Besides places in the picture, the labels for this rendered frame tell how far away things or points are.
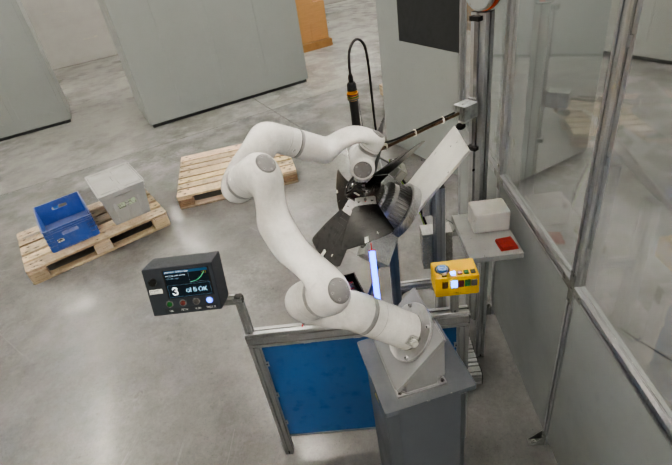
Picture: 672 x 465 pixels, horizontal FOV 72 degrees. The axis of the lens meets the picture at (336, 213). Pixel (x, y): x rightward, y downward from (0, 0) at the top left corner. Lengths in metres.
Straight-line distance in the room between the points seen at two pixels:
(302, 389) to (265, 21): 6.10
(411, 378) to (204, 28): 6.33
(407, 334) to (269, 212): 0.56
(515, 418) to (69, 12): 12.82
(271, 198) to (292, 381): 1.12
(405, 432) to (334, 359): 0.52
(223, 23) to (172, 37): 0.75
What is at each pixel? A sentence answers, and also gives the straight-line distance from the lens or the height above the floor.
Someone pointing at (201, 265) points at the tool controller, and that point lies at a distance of 1.72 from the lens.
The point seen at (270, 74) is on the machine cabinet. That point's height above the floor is 0.29.
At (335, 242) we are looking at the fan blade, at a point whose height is 0.99.
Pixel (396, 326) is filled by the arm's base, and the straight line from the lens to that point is 1.43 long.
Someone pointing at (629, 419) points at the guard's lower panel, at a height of 0.84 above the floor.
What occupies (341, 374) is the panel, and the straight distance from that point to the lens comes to 2.14.
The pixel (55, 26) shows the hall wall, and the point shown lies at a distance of 13.69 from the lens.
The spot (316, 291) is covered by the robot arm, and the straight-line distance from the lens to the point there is 1.23.
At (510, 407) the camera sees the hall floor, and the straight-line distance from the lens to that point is 2.71.
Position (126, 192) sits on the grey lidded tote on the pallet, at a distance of 4.51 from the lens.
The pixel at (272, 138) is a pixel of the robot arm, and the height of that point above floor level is 1.70.
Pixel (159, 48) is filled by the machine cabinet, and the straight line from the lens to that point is 7.15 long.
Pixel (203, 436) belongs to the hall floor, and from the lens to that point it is 2.83.
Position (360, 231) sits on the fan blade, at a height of 1.17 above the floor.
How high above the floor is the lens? 2.22
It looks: 32 degrees down
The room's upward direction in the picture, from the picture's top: 9 degrees counter-clockwise
